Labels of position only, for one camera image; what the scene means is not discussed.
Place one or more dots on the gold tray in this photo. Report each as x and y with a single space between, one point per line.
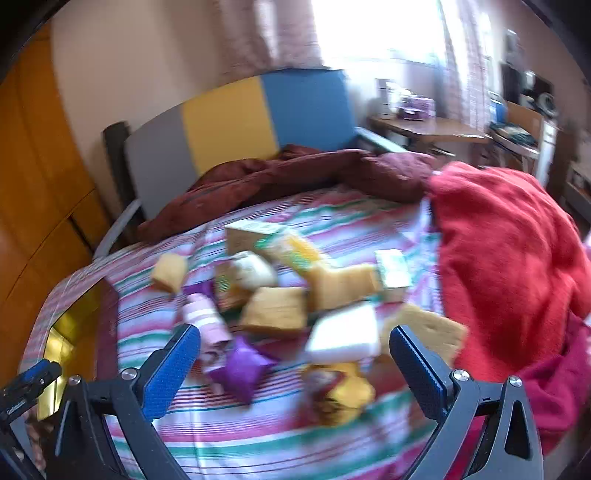
64 332

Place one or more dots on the yellow sponge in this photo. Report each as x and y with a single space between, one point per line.
272 309
341 284
429 325
168 272

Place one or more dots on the green white box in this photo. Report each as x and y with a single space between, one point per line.
392 272

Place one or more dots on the purple box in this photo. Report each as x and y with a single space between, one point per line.
418 110

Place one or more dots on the white round item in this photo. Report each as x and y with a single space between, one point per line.
254 272

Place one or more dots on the yellow cartoon snack packet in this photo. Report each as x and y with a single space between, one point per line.
341 397

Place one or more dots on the pink striped towel roll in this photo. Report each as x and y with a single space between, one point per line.
203 318

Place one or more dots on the wooden wardrobe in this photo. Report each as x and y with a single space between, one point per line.
37 161

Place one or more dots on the maroon jacket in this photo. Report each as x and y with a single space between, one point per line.
300 175

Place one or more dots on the green yellow printed box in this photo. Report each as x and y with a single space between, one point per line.
226 288

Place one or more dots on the yellow green snack packet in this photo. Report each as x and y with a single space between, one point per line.
295 251

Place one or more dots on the magenta blanket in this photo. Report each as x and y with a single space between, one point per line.
554 383

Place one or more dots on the white foam block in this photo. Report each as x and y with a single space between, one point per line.
344 337

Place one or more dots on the red blanket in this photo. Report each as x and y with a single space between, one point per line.
498 258

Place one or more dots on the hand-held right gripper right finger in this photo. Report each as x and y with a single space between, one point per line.
415 369

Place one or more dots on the blue container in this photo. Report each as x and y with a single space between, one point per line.
496 107

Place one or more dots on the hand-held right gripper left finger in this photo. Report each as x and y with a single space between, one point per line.
171 369

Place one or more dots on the wooden chair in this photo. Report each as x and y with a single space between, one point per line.
524 120

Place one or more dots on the purple cloth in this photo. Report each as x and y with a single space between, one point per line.
242 369

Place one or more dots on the wooden desk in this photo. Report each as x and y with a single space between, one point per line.
429 127

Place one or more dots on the pink patterned curtain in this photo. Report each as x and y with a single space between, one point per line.
268 32
471 69

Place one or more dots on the black roll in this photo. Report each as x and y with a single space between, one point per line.
115 152

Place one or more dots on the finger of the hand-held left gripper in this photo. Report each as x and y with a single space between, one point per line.
39 371

